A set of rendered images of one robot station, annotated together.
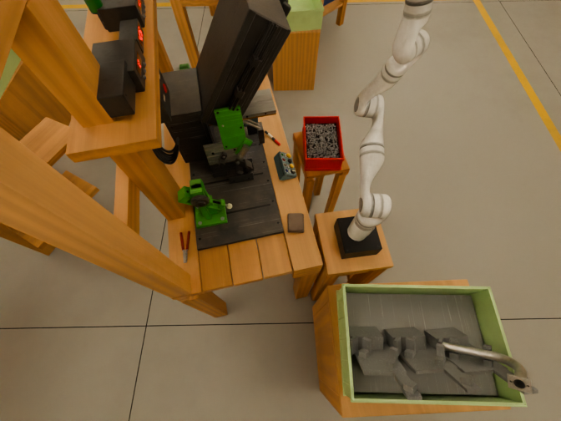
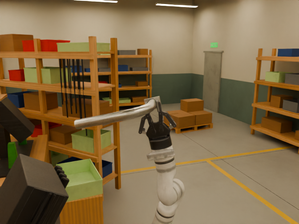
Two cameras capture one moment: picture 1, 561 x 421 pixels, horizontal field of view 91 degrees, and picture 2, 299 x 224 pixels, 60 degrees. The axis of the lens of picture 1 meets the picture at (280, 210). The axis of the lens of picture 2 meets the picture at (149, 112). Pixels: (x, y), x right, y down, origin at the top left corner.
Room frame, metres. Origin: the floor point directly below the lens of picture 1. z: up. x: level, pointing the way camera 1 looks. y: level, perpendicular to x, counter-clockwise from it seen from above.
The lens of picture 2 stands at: (0.03, -0.05, 2.10)
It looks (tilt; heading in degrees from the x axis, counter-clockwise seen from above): 13 degrees down; 341
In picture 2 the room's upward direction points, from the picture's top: straight up
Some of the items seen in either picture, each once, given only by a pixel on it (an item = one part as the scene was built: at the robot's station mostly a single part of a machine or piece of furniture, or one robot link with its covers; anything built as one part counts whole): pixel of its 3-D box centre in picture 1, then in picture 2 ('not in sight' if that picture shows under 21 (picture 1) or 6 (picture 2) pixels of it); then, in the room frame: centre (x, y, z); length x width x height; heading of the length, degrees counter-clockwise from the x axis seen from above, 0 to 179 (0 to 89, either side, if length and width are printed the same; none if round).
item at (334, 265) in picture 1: (351, 240); not in sight; (0.48, -0.36, 0.83); 0.32 x 0.32 x 0.04; 6
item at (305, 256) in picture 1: (275, 149); not in sight; (1.06, 0.02, 0.83); 1.50 x 0.14 x 0.15; 11
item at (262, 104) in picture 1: (235, 108); not in sight; (1.10, 0.22, 1.11); 0.39 x 0.16 x 0.03; 101
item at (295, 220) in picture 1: (295, 222); not in sight; (0.54, -0.07, 0.91); 0.10 x 0.08 x 0.03; 178
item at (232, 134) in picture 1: (230, 123); not in sight; (0.94, 0.22, 1.17); 0.13 x 0.12 x 0.20; 11
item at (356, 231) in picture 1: (361, 225); not in sight; (0.47, -0.36, 1.03); 0.09 x 0.09 x 0.17; 14
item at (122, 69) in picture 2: not in sight; (109, 80); (9.48, -1.80, 1.12); 3.16 x 0.54 x 2.24; 90
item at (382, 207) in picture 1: (373, 210); not in sight; (0.47, -0.36, 1.19); 0.09 x 0.09 x 0.17; 85
